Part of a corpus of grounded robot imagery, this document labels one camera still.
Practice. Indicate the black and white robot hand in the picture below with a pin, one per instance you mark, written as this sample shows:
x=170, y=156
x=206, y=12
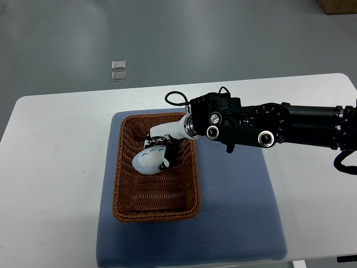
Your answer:
x=171, y=134

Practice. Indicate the blue and white plush toy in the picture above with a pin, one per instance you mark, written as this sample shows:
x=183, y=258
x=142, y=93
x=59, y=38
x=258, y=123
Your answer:
x=148, y=161

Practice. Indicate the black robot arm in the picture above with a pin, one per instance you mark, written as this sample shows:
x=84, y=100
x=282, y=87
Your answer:
x=222, y=118

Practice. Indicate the brown wicker basket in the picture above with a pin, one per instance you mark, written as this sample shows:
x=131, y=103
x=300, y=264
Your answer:
x=172, y=194

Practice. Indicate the lower metal floor plate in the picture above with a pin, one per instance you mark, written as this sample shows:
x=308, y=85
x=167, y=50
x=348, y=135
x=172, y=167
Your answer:
x=119, y=76

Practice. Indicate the metal floor plate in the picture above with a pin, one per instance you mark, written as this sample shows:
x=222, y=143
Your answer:
x=118, y=64
x=119, y=76

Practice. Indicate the upper metal floor plate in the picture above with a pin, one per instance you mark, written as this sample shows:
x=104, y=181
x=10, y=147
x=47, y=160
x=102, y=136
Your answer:
x=118, y=64

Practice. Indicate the blue fabric mat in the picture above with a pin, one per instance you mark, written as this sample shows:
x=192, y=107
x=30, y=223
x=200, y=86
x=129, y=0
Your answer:
x=238, y=220

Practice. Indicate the black table leg bracket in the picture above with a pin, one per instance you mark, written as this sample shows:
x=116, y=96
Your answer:
x=349, y=258

